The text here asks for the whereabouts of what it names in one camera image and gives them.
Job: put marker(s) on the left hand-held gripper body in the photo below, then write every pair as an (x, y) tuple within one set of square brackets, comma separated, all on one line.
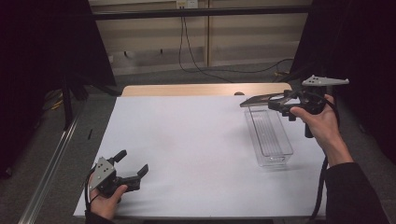
[(104, 175)]

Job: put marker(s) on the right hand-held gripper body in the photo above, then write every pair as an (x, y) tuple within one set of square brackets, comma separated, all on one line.
[(314, 96)]

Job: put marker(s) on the clear plastic container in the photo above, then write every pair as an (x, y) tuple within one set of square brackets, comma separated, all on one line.
[(271, 137)]

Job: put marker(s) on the person's left hand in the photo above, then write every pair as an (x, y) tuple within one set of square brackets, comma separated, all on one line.
[(106, 207)]

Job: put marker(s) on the person's right hand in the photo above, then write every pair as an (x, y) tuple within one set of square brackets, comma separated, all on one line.
[(327, 130)]

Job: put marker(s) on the small black floor piece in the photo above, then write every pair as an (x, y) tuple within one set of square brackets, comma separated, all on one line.
[(89, 134)]

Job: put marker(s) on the dark round table grommet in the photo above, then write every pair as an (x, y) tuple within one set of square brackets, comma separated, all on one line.
[(239, 93)]

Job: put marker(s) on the white board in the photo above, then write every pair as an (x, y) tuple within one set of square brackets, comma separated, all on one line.
[(193, 155)]

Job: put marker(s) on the dark curtain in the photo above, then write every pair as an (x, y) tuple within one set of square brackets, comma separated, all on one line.
[(367, 46), (37, 62)]

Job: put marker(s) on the black stand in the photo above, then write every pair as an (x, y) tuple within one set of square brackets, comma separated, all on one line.
[(67, 102)]

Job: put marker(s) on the wooden table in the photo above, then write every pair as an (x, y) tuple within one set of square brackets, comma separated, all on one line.
[(186, 89)]

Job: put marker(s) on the black horizontal bar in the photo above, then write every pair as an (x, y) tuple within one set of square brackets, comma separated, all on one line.
[(199, 12)]

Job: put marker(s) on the white wall socket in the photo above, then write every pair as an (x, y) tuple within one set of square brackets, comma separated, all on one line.
[(186, 3)]

